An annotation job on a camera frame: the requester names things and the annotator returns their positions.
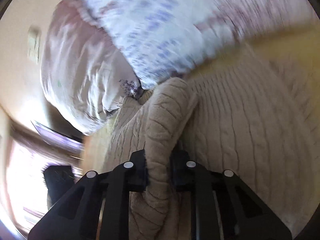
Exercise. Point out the pink floral pillow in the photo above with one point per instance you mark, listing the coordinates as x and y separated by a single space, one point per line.
83 74

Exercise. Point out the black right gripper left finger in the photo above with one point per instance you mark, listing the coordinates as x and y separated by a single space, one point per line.
97 206

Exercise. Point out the bright curtained window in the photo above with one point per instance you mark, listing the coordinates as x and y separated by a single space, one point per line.
28 193

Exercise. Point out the dark laptop screen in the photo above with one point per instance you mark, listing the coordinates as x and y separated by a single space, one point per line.
59 140

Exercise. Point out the white wall switch plate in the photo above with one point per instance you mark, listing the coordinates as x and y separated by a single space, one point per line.
33 44

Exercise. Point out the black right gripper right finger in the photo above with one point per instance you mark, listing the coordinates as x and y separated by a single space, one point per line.
221 205

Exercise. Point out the white blue floral pillow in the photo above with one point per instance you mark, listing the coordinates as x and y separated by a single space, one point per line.
165 38

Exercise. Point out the beige cable-knit sweater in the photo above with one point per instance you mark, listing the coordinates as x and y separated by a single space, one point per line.
256 117

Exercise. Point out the yellow patterned bed sheet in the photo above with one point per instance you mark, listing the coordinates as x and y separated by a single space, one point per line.
300 44

